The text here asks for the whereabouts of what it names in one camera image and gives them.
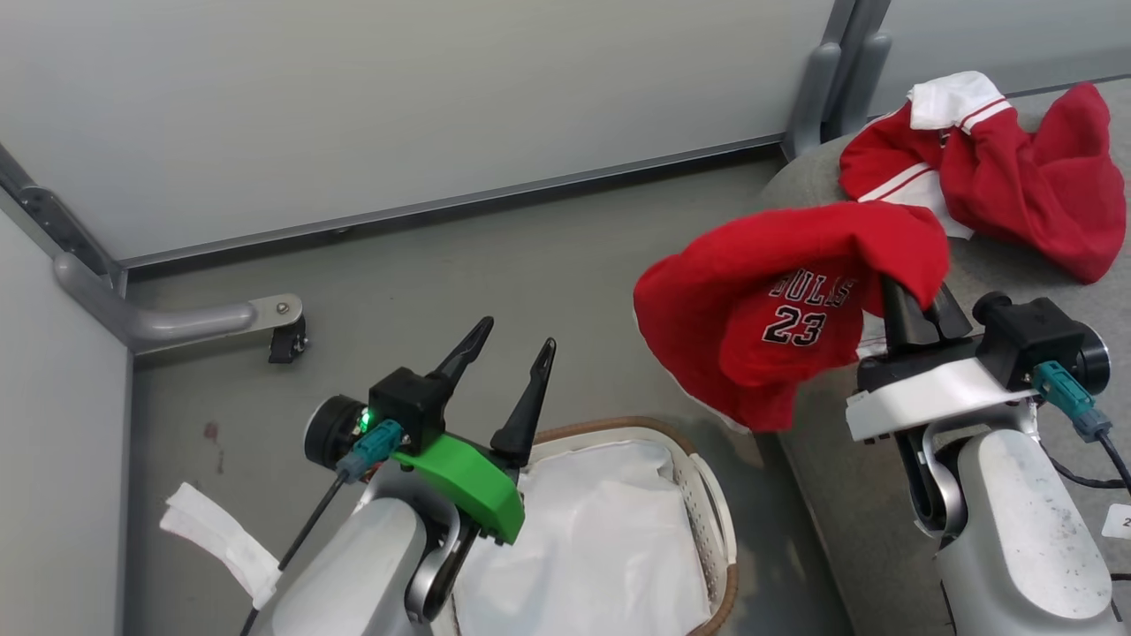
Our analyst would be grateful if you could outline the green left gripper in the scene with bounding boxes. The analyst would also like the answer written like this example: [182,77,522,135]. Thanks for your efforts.
[391,315,558,545]

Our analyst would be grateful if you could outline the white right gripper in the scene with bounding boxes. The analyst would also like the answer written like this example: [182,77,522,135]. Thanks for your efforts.
[845,274,1041,443]

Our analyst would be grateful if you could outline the red Bulls jersey white stripes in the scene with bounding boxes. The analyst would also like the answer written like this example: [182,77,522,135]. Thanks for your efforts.
[838,70,1128,286]

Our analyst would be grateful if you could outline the red garment with 23 print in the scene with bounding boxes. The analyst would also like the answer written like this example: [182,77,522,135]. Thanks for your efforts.
[632,201,953,435]

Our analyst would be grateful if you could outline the grey fabric sofa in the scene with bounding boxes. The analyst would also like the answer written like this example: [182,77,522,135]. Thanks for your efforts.
[758,78,1131,636]

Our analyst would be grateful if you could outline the black caster wheel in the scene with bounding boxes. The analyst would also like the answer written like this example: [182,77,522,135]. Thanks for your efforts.
[267,315,309,366]

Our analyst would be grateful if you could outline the white laundry basket brown rim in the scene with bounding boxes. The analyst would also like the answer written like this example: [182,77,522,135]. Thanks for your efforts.
[431,416,740,636]

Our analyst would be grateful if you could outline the grey curved partition foot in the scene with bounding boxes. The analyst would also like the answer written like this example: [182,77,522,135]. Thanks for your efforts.
[52,252,305,355]

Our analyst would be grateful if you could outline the black cable teal plug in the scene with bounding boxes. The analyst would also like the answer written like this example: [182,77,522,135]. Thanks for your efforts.
[237,419,406,636]
[1030,360,1131,493]

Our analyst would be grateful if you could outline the grey partition bottom rail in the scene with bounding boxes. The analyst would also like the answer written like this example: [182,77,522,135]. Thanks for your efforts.
[118,132,789,271]

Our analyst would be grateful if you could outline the white strap on arm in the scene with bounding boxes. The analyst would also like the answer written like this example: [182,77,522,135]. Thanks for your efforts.
[158,481,284,611]

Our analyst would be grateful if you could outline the grey slanted partition post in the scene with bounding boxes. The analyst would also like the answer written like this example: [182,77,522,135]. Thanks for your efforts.
[0,144,131,294]

